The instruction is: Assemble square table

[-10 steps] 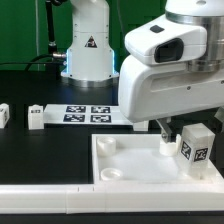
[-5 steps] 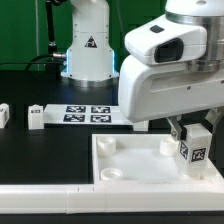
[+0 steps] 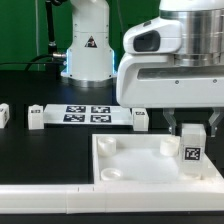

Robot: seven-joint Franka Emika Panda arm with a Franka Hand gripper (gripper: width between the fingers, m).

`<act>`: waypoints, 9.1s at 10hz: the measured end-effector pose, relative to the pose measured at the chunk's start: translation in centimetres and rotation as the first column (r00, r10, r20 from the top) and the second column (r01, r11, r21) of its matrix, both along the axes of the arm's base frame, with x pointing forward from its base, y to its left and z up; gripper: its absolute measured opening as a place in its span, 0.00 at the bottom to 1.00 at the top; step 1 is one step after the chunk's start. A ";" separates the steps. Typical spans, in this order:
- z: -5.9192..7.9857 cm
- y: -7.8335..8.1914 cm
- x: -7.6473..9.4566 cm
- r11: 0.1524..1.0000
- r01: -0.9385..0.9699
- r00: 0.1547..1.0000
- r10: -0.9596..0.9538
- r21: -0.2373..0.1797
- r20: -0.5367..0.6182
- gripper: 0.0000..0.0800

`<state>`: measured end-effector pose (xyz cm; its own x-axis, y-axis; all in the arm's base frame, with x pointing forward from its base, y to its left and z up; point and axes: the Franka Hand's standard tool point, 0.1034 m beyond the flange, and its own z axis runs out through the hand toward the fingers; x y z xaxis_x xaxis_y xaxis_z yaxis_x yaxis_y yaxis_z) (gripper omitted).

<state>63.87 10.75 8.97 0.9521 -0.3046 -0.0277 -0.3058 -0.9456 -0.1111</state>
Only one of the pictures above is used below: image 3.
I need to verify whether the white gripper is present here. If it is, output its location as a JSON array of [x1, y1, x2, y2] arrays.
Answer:
[[116, 54, 224, 137]]

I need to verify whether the white square tabletop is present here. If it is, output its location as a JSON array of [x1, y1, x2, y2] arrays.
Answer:
[[92, 134, 222, 184]]

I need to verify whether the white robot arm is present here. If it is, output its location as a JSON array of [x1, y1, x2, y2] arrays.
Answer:
[[61, 0, 224, 133]]

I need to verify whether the white L-shaped obstacle fence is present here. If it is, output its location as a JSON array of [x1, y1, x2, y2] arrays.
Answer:
[[0, 183, 224, 214]]

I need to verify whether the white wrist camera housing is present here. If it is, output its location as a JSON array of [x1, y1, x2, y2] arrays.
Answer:
[[123, 17, 182, 55]]

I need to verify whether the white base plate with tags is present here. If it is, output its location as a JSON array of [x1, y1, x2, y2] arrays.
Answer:
[[44, 104, 132, 125]]

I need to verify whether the black cable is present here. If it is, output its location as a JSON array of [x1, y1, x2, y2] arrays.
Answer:
[[0, 54, 66, 72]]

